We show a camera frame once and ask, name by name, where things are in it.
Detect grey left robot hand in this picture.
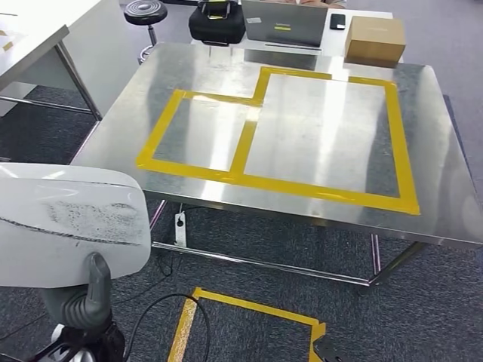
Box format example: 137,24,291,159
41,252,113,331

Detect white plastic car part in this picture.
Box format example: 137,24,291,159
0,163,152,290

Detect stainless steel workbench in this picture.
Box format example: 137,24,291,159
69,42,483,291

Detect yellow floor tape square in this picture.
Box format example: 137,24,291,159
167,287,327,362

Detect white power strip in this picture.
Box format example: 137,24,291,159
174,211,188,248

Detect white desk with side panel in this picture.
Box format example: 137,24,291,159
0,0,125,121

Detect black round stool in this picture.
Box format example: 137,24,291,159
124,0,168,65

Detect black right robot foot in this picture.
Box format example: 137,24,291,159
312,339,345,362

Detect black carrying bag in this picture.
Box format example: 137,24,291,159
189,0,247,46

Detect grey laptop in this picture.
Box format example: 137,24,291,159
241,0,328,51

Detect person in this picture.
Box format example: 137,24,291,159
291,0,347,10

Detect brown cardboard box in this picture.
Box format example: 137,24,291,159
344,16,407,69

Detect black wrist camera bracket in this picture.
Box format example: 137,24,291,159
26,322,126,362

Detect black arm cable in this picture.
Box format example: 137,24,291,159
122,293,211,362

